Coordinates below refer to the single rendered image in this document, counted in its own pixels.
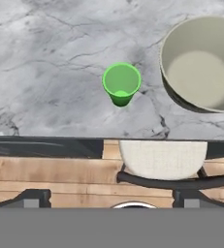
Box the white cushioned black frame chair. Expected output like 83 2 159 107
115 139 224 192

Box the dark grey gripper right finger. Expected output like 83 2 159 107
172 189 224 209

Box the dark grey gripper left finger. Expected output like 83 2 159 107
0 188 52 209

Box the beige bowl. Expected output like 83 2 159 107
159 15 224 114

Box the silver round ring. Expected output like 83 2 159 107
111 201 158 209

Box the green plastic cup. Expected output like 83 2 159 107
102 61 143 108

